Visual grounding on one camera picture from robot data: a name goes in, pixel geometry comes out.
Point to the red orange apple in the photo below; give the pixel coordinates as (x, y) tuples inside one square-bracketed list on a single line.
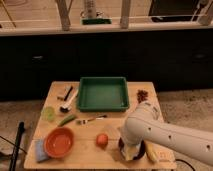
[(102, 140)]

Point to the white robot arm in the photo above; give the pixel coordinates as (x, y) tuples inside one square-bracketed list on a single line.
[(144, 124)]

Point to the green plastic tray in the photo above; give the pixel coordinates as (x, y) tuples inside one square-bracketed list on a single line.
[(103, 94)]

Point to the brown dried fruit cluster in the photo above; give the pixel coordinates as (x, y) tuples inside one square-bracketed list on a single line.
[(142, 95)]

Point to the black brown utensil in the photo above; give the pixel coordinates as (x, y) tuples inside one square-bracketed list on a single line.
[(63, 95)]

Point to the black white spoon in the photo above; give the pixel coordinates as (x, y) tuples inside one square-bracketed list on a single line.
[(67, 106)]

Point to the green cucumber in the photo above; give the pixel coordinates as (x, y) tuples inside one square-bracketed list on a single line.
[(66, 120)]

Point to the green base background device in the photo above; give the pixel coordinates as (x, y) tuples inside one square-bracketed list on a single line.
[(99, 19)]

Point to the grey folded cloth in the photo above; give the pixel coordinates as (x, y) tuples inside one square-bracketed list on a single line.
[(130, 152)]

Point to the dark round bowl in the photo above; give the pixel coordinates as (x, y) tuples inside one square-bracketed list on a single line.
[(138, 155)]

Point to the orange bowl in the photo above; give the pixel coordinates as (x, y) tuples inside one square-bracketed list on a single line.
[(58, 143)]

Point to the yellow banana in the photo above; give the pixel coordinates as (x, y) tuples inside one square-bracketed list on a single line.
[(151, 152)]

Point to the black pole stand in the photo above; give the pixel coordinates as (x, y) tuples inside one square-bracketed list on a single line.
[(16, 148)]

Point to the blue cloth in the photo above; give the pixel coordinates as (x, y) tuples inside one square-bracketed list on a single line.
[(40, 154)]

